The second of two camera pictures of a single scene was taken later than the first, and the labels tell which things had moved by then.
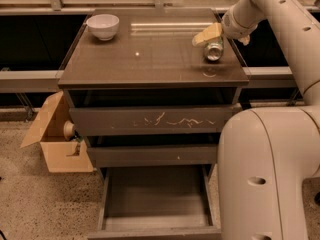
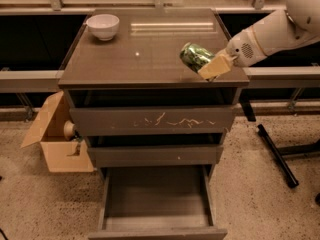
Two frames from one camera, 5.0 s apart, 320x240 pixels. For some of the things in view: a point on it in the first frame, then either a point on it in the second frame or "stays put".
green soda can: x=213 y=51 -> x=194 y=57
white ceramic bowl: x=103 y=26 stays put
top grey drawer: x=151 y=121 stays put
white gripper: x=234 y=26 -> x=242 y=48
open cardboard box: x=63 y=156 stays put
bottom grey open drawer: x=158 y=202 stays put
